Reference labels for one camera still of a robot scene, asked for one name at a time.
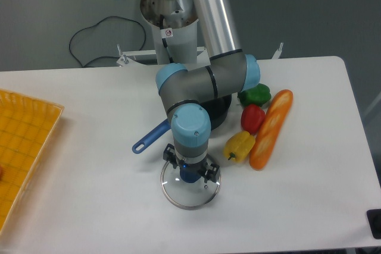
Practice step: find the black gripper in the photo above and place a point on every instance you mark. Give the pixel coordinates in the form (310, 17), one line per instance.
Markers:
(192, 166)

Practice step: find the glass lid blue knob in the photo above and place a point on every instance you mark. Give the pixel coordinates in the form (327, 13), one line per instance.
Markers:
(185, 195)

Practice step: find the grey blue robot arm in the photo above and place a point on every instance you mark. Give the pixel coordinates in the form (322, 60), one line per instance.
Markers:
(202, 61)

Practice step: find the yellow bell pepper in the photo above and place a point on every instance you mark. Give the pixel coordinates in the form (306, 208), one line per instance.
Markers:
(239, 146)

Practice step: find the dark blue saucepan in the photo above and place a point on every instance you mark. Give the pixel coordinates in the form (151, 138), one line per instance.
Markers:
(217, 110)

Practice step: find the red bell pepper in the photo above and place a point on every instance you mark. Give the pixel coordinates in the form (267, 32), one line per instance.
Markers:
(252, 118)

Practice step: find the orange baguette loaf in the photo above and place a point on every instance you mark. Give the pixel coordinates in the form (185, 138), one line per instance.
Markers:
(269, 131)

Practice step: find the green bell pepper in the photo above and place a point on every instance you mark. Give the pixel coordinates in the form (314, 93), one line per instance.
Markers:
(258, 95)

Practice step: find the yellow woven basket tray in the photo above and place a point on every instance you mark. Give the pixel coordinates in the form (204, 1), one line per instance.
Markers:
(26, 126)

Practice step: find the black corner device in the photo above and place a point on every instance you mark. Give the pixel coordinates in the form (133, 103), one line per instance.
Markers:
(374, 220)

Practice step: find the white metal base frame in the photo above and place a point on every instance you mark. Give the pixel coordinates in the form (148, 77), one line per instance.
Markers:
(148, 57)

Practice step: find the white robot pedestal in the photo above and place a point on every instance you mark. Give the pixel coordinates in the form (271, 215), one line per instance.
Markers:
(174, 29)

